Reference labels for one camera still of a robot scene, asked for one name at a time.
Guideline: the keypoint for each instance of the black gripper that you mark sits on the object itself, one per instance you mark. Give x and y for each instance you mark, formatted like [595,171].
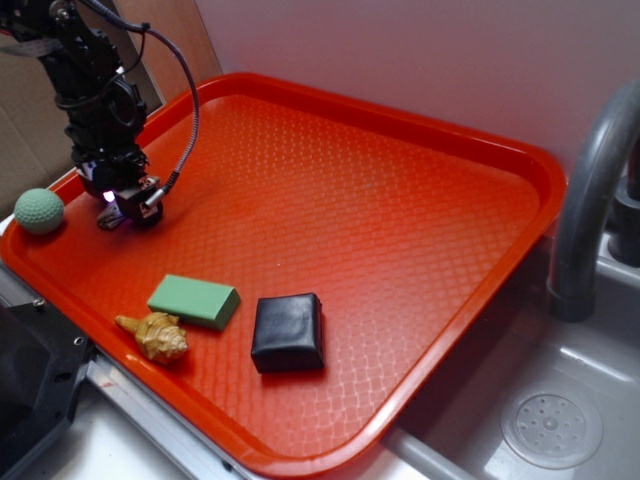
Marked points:
[120,179]

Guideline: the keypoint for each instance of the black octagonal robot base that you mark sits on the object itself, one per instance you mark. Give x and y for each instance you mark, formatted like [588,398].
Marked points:
[44,358]

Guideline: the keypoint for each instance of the green golf ball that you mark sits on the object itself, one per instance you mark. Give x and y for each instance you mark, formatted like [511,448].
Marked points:
[39,211]

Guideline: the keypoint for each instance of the green rectangular block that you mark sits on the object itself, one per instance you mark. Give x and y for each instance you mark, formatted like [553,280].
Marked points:
[201,303]

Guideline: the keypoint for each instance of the tan conch seashell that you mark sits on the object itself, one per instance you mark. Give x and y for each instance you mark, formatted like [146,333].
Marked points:
[158,336]

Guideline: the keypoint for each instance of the black square pouch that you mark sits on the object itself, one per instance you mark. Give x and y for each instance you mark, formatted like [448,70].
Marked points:
[288,334]

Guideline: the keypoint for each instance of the red plastic tray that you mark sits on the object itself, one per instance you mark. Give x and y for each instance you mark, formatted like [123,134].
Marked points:
[403,226]

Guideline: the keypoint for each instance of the grey sink faucet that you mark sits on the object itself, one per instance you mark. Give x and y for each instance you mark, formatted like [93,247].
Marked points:
[603,190]

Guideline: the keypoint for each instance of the grey sink basin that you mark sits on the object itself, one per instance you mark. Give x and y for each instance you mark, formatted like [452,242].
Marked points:
[526,396]

